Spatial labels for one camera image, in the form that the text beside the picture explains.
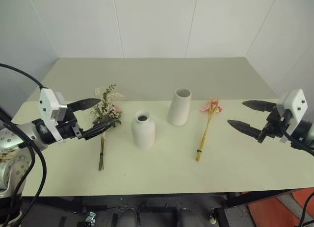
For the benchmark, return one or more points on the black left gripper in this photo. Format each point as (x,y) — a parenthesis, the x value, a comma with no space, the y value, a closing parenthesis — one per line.
(70,130)

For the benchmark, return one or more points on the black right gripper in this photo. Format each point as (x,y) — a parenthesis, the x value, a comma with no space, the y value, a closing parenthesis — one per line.
(273,126)

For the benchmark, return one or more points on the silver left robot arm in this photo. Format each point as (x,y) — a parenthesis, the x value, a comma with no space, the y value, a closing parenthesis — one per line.
(14,163)

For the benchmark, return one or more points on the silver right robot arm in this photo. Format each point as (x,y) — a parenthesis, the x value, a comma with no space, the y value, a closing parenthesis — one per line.
(304,132)

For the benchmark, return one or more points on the pink flowers with yellow stems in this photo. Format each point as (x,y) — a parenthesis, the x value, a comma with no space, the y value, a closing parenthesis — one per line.
(204,107)

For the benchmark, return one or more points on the white bottle shaped vase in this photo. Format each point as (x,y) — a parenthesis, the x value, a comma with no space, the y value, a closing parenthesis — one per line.
(143,133)

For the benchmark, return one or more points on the white conical vase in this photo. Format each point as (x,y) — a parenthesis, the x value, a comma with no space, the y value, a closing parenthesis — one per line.
(177,109)

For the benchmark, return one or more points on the green stemmed white flower bouquet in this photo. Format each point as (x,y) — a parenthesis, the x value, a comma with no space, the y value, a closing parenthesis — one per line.
(105,109)

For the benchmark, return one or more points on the orange floor mat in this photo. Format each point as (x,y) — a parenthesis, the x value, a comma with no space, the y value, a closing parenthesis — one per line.
(267,209)

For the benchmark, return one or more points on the silver metal clamp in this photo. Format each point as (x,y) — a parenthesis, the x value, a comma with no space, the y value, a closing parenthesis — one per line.
(90,217)

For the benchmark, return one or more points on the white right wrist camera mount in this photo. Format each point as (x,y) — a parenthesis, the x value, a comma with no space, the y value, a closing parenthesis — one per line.
(295,102)

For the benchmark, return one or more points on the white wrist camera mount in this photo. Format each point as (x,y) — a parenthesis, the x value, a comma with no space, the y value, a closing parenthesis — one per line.
(47,102)
(295,102)

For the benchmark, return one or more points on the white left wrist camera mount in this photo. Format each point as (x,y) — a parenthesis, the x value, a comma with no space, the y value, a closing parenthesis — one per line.
(47,102)

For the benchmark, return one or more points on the black table frame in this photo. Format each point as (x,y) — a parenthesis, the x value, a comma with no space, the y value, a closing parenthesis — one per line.
(245,198)

